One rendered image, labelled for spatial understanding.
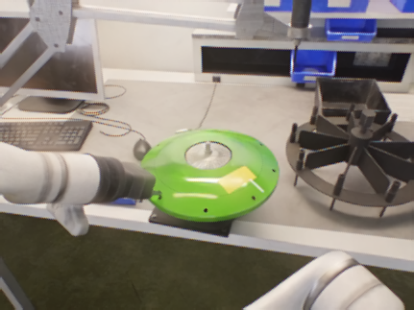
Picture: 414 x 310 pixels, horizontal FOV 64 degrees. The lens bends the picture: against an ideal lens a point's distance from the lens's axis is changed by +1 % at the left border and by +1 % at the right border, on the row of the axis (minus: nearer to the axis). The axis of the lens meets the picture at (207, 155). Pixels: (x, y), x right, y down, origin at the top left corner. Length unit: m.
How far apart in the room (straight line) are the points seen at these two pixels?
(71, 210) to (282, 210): 0.52
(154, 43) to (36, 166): 1.25
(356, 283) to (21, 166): 0.41
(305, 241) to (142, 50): 1.20
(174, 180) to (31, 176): 0.31
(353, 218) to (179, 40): 1.09
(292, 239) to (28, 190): 0.56
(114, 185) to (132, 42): 1.23
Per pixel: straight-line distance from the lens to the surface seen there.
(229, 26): 0.72
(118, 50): 1.73
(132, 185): 0.55
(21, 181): 0.44
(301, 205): 0.87
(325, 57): 1.54
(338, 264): 0.44
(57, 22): 0.76
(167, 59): 1.65
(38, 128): 1.26
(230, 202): 0.64
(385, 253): 0.84
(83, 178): 0.48
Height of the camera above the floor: 1.52
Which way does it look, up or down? 37 degrees down
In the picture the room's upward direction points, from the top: 2 degrees counter-clockwise
